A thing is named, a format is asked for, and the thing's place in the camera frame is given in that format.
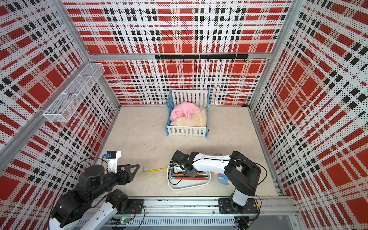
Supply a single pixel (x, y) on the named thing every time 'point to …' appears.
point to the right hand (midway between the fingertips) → (193, 164)
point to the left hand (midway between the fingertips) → (137, 166)
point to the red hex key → (186, 178)
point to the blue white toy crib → (200, 98)
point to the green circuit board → (120, 221)
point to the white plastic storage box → (177, 180)
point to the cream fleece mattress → (197, 119)
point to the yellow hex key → (153, 170)
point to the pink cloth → (184, 109)
